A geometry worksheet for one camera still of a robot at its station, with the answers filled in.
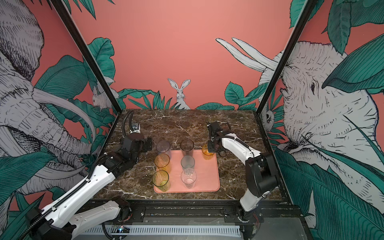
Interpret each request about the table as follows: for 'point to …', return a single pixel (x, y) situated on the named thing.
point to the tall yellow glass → (162, 162)
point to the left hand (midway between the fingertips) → (139, 135)
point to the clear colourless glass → (188, 177)
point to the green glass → (160, 180)
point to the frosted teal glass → (187, 161)
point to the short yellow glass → (207, 155)
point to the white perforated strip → (173, 230)
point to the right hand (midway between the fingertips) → (211, 146)
